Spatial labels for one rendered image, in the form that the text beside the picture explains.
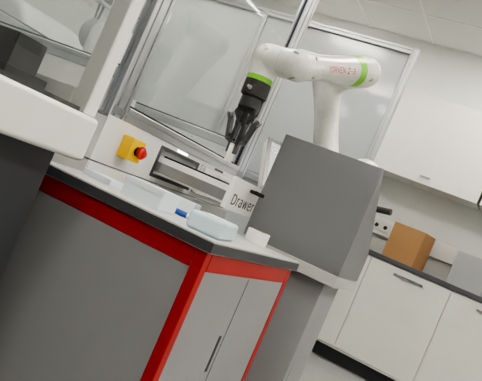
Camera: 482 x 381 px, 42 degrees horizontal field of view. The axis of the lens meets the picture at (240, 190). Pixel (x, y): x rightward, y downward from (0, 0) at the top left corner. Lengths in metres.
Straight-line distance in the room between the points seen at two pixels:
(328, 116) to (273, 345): 0.90
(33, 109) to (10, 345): 0.64
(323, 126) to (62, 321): 1.32
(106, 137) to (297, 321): 0.87
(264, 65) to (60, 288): 1.02
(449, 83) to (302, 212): 3.85
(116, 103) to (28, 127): 0.62
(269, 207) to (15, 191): 1.00
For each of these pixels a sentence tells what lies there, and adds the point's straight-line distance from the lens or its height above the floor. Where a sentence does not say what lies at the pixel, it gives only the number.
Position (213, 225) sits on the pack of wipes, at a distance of 1.47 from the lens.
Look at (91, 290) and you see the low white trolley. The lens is 1.56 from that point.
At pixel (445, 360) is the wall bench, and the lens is 4.84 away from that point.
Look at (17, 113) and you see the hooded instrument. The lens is 1.33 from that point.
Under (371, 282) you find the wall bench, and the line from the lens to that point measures 4.92.
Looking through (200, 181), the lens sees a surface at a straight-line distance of 2.11.
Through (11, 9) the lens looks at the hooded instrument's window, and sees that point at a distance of 1.28.
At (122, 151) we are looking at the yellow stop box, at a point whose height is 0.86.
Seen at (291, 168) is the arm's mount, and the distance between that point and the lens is 2.21.
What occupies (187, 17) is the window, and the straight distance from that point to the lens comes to 2.14.
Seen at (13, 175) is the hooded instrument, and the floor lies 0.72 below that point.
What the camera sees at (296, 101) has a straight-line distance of 3.93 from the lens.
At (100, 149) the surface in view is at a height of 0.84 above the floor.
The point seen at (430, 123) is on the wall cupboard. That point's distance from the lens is 5.41.
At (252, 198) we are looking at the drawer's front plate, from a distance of 2.19.
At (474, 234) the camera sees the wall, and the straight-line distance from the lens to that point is 5.56.
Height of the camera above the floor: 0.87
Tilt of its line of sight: 1 degrees up
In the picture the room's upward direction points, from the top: 23 degrees clockwise
